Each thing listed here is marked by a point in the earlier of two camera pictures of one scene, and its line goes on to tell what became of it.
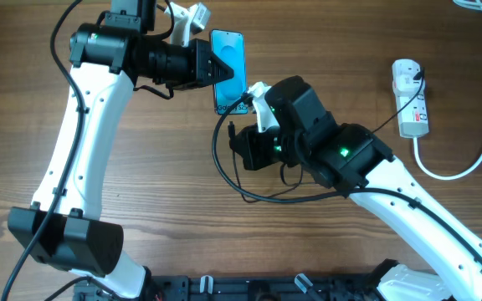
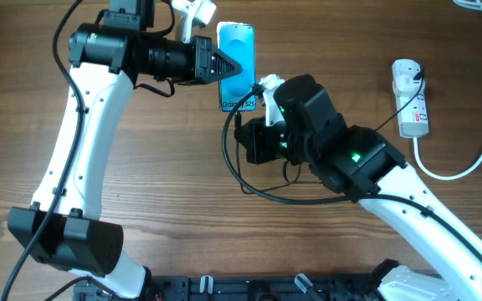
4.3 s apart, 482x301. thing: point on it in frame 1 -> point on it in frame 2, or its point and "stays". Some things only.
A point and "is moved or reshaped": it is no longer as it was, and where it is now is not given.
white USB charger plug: (402, 83) stays
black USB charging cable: (419, 74) is moved or reshaped
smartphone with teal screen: (229, 45) is moved or reshaped
